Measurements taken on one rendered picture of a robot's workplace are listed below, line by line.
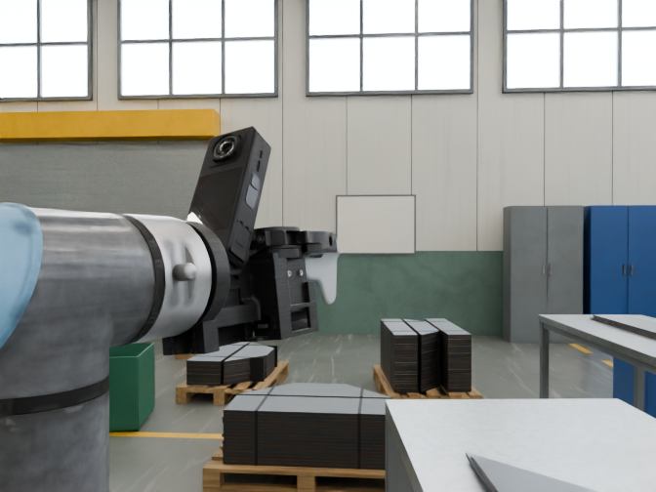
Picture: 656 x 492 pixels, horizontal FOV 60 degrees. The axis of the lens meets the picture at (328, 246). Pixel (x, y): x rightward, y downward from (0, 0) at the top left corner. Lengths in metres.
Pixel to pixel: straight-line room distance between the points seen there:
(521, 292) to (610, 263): 1.28
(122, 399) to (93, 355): 4.42
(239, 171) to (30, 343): 0.20
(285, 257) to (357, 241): 8.41
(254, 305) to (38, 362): 0.17
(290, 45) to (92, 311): 9.19
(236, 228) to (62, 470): 0.18
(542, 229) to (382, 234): 2.32
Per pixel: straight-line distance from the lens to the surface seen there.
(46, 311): 0.28
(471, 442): 1.25
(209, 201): 0.41
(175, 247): 0.33
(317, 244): 0.44
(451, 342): 5.09
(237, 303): 0.40
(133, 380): 4.65
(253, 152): 0.42
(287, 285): 0.41
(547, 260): 8.60
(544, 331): 4.14
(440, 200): 8.93
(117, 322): 0.31
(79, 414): 0.29
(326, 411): 3.44
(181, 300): 0.33
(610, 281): 8.89
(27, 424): 0.29
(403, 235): 8.84
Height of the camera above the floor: 1.46
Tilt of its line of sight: 1 degrees down
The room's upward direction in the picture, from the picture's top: straight up
